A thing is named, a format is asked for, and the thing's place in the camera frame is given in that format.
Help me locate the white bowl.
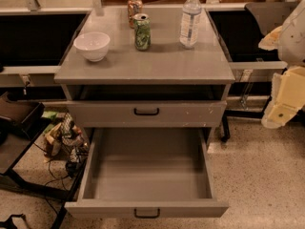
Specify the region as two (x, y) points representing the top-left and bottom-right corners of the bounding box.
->
(73, 32), (111, 62)

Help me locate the clutter pile with cables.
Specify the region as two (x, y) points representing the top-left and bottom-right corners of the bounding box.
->
(43, 111), (90, 177)

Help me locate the black cart left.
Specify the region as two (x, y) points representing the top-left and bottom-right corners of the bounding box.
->
(0, 93), (86, 229)

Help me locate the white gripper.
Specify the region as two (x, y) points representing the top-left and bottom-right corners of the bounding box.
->
(258, 26), (305, 129)

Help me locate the grey drawer cabinet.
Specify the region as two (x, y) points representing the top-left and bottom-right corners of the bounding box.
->
(55, 7), (234, 141)

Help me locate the clear water bottle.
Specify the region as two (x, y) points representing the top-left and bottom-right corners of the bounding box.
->
(179, 0), (202, 49)

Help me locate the grey top drawer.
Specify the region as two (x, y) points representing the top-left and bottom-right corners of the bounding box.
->
(67, 101), (226, 128)

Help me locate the orange soda can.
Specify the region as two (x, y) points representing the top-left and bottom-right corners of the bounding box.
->
(128, 0), (143, 28)

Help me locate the grey drawer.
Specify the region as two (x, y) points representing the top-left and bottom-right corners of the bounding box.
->
(67, 101), (226, 128)
(66, 128), (229, 219)

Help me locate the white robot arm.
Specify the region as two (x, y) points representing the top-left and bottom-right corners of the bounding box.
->
(258, 0), (305, 129)

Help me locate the green soda can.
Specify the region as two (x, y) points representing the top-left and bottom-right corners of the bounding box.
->
(133, 13), (151, 51)

